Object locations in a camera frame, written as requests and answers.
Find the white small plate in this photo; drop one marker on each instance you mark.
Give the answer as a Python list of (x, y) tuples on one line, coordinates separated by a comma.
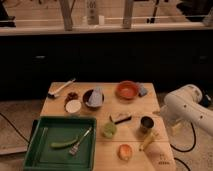
[(73, 106)]

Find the silver fork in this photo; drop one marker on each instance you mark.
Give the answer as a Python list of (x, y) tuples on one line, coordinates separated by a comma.
[(86, 136)]

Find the black scrubbing brush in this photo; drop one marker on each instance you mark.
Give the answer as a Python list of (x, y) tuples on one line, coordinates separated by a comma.
[(119, 118)]

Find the yellow corn cob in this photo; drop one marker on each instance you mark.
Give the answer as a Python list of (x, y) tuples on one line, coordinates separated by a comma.
[(147, 141)]

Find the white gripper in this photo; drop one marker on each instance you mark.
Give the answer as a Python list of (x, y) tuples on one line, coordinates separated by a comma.
[(176, 128)]

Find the grey blue cloth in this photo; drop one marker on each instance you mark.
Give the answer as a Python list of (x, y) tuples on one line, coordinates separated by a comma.
[(95, 100)]

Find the green cucumber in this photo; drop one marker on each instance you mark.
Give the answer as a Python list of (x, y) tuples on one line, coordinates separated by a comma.
[(58, 145)]

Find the orange bowl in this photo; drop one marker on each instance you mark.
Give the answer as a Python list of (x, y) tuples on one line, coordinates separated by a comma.
[(127, 90)]

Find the dark red berries cluster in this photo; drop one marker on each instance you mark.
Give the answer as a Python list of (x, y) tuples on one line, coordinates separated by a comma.
[(71, 96)]

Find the green plastic tray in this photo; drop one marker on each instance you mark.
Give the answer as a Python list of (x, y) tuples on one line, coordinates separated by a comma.
[(41, 157)]

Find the light green cup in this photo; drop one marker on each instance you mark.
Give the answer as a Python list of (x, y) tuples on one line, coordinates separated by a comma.
[(109, 130)]

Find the orange peach fruit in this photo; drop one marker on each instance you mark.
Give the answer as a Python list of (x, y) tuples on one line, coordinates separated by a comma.
[(125, 152)]

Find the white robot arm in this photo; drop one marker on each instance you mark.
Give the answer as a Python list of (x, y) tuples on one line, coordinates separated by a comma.
[(184, 103)]

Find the dark brown bowl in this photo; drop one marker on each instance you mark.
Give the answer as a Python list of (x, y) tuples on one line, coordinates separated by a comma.
[(86, 97)]

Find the dark metallic cup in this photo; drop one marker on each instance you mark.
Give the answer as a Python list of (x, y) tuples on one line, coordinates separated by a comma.
[(146, 124)]

